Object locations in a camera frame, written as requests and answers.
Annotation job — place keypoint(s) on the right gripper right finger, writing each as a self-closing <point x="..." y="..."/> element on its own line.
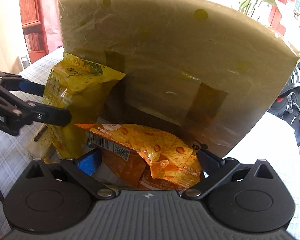
<point x="219" y="172"/>

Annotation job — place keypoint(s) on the cardboard box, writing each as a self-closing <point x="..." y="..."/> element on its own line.
<point x="194" y="68"/>

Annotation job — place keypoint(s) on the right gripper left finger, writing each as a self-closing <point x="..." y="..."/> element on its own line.
<point x="82" y="169"/>

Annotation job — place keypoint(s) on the exercise bike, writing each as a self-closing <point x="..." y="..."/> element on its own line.
<point x="287" y="104"/>

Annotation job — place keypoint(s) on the yellow chip bag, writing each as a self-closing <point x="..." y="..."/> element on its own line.
<point x="81" y="87"/>

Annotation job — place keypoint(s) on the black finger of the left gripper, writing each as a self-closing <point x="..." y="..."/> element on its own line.
<point x="49" y="114"/>

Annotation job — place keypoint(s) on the orange tortilla chip bag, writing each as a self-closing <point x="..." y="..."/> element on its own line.
<point x="145" y="157"/>

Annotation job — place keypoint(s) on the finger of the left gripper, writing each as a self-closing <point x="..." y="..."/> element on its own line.
<point x="30" y="87"/>

